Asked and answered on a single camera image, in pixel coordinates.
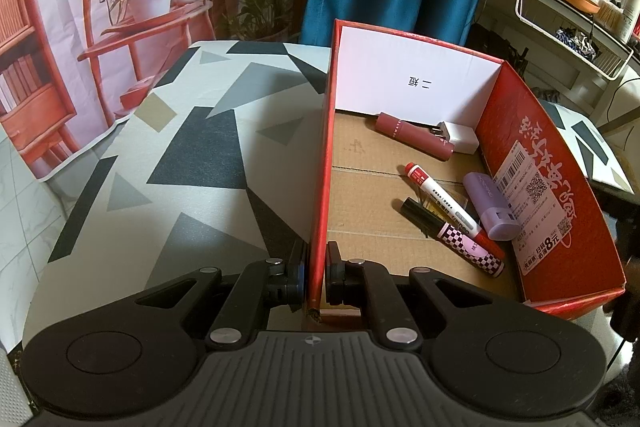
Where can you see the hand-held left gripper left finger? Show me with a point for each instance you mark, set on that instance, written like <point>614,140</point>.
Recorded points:
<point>301,274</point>

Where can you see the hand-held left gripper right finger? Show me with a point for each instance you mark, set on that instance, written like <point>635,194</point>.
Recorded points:
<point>331,272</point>

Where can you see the checkered pen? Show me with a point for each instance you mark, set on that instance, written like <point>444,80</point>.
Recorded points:
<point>450,239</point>

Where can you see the red and white marker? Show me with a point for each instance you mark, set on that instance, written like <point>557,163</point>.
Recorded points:
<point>440,197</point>

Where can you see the dark red tube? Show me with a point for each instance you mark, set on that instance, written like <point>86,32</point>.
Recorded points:
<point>415,134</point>

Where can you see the purple card packet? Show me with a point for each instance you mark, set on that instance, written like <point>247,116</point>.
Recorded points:
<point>487,207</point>

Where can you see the red cardboard box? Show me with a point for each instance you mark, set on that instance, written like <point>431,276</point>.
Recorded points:
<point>505,117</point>

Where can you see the cotton swab container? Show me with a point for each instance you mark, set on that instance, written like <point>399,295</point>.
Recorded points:
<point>612,19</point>

